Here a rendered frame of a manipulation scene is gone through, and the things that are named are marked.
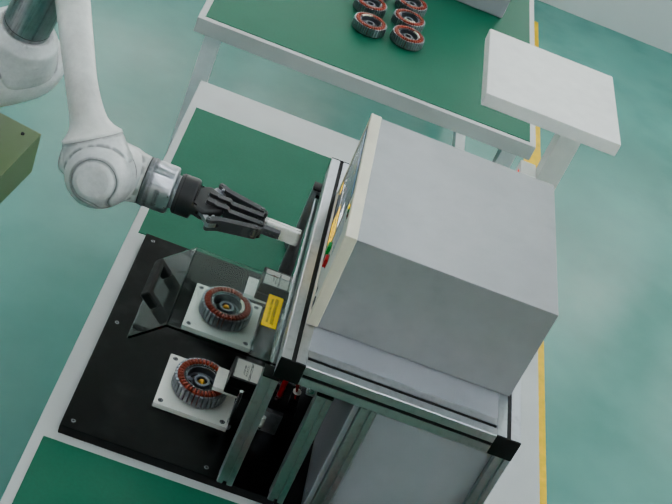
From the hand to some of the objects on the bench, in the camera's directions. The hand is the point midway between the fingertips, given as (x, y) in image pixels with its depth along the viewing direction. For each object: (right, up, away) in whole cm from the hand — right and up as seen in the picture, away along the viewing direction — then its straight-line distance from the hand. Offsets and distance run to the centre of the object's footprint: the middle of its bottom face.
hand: (281, 231), depth 228 cm
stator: (-17, -31, +19) cm, 40 cm away
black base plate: (-15, -27, +31) cm, 44 cm away
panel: (+8, -34, +32) cm, 47 cm away
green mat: (-3, -71, -20) cm, 73 cm away
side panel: (+17, -59, +8) cm, 62 cm away
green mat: (+13, +1, +86) cm, 87 cm away
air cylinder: (-4, -37, +21) cm, 43 cm away
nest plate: (-18, -32, +20) cm, 41 cm away
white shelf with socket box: (+49, +4, +111) cm, 121 cm away
